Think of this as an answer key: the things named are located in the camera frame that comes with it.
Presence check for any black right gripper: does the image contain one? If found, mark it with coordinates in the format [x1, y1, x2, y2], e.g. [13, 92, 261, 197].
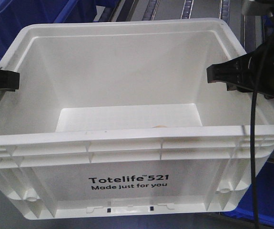
[206, 35, 274, 100]

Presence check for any yellow toy burger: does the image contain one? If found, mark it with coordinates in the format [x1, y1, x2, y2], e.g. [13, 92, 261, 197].
[152, 125, 168, 128]

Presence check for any white plastic tote box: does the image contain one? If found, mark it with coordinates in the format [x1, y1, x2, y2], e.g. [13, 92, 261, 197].
[0, 17, 274, 220]

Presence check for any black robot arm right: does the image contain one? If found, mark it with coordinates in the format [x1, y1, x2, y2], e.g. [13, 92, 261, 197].
[206, 0, 274, 98]

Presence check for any blue bin upper left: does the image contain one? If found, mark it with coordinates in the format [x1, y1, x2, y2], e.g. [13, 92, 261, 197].
[0, 0, 97, 60]

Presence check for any blue bin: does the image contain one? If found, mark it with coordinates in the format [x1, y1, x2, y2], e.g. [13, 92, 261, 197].
[219, 133, 274, 229]
[0, 0, 97, 60]

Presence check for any blue bin lower right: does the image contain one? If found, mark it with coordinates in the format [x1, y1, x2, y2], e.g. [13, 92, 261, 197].
[219, 133, 274, 229]

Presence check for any black hanging cable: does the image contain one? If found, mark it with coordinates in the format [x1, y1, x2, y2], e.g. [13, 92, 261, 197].
[250, 42, 261, 229]

